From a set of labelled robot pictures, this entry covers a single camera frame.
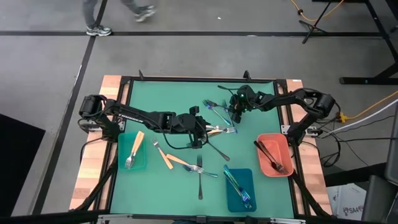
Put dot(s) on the black stand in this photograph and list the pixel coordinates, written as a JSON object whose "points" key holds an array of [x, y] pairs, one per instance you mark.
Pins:
{"points": [[312, 27]]}

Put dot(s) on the iridescent fork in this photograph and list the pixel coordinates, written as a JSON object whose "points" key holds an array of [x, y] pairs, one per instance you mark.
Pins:
{"points": [[211, 174], [247, 205], [233, 124], [231, 182], [214, 110], [227, 170]]}

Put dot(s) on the orange plastic bin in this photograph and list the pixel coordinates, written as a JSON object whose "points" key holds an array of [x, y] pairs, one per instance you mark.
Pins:
{"points": [[280, 143]]}

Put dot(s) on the silver mounting plate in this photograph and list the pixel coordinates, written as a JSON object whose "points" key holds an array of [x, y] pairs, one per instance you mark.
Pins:
{"points": [[314, 132], [286, 129]]}

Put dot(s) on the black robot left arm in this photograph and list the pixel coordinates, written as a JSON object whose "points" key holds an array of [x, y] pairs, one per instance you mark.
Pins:
{"points": [[140, 116]]}

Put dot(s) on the white cardboard box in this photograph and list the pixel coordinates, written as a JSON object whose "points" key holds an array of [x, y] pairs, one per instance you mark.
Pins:
{"points": [[345, 202]]}

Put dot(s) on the blue plastic bin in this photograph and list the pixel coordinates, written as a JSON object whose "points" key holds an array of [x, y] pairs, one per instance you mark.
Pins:
{"points": [[248, 177]]}

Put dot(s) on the dark gray cabinet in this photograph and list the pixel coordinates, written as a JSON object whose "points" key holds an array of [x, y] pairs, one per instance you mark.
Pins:
{"points": [[392, 149]]}

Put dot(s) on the teal green table mat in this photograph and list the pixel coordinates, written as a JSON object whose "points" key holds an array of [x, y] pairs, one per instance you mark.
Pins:
{"points": [[186, 93]]}

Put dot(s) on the black floor mat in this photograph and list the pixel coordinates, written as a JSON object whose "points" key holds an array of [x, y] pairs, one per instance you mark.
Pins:
{"points": [[18, 161]]}

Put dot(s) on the black desk frame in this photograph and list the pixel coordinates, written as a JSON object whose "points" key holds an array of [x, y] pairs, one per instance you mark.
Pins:
{"points": [[367, 81]]}

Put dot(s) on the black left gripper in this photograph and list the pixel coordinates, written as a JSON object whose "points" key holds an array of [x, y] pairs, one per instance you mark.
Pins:
{"points": [[194, 126]]}

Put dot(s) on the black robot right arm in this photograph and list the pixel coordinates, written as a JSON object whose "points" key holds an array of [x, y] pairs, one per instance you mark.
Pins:
{"points": [[298, 96]]}

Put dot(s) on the person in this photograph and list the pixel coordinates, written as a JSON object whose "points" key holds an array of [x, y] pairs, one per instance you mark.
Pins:
{"points": [[99, 30]]}

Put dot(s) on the teal plastic bin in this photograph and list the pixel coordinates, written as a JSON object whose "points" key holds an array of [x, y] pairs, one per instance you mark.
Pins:
{"points": [[122, 149]]}

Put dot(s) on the black table frame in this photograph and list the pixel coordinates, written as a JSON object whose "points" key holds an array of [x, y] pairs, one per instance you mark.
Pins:
{"points": [[126, 80]]}

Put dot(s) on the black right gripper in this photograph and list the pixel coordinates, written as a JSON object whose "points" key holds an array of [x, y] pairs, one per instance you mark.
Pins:
{"points": [[244, 99]]}

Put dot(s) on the black frame clamp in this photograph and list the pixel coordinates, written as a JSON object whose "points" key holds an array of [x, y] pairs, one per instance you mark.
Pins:
{"points": [[247, 75], [141, 75]]}

